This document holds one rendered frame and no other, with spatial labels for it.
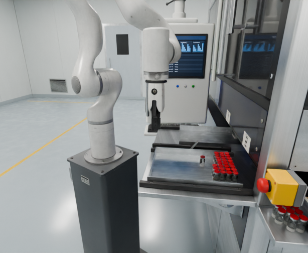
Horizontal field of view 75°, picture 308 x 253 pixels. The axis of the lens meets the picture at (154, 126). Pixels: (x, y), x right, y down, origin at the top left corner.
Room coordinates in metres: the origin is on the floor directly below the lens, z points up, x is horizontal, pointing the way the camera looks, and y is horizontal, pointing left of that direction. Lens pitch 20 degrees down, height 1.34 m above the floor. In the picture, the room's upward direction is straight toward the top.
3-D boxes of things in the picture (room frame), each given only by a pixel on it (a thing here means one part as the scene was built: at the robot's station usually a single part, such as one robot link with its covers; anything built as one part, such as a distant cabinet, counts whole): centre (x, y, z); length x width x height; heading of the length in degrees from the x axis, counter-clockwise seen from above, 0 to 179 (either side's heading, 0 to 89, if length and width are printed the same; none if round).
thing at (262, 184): (0.48, -0.31, 0.99); 0.04 x 0.04 x 0.04; 82
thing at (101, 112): (0.94, 0.23, 1.16); 0.19 x 0.12 x 0.24; 141
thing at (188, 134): (1.07, -0.32, 0.90); 0.34 x 0.26 x 0.04; 82
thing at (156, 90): (0.70, -0.01, 1.21); 0.10 x 0.08 x 0.11; 172
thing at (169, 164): (0.75, -0.16, 0.90); 0.34 x 0.26 x 0.04; 82
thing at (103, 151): (0.92, 0.25, 0.95); 0.19 x 0.19 x 0.18
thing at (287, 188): (0.47, -0.36, 1.00); 0.08 x 0.07 x 0.07; 82
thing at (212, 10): (2.28, -0.58, 1.51); 0.48 x 0.01 x 0.59; 172
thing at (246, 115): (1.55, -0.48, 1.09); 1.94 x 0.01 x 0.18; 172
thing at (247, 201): (0.91, -0.23, 0.87); 0.70 x 0.48 x 0.02; 172
